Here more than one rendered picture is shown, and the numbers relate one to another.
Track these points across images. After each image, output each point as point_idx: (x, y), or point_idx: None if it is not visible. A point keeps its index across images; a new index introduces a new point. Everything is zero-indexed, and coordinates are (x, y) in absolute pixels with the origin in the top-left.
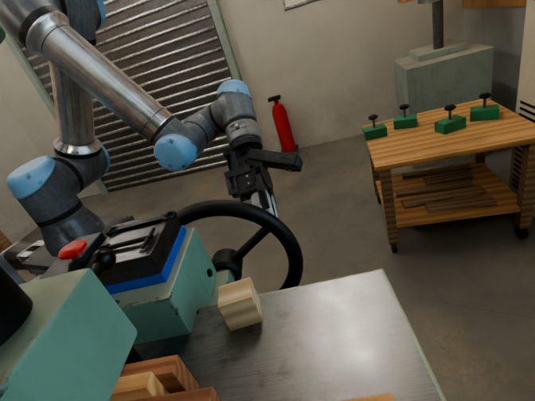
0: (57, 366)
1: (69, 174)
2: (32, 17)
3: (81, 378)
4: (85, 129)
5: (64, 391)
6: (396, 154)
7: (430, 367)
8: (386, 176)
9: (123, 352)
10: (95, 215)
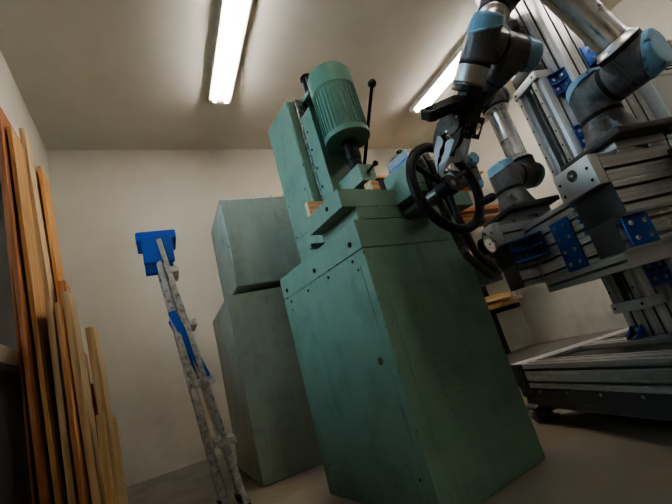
0: (350, 176)
1: (591, 85)
2: None
3: (352, 180)
4: (590, 39)
5: (350, 180)
6: None
7: (318, 207)
8: None
9: (358, 181)
10: (617, 122)
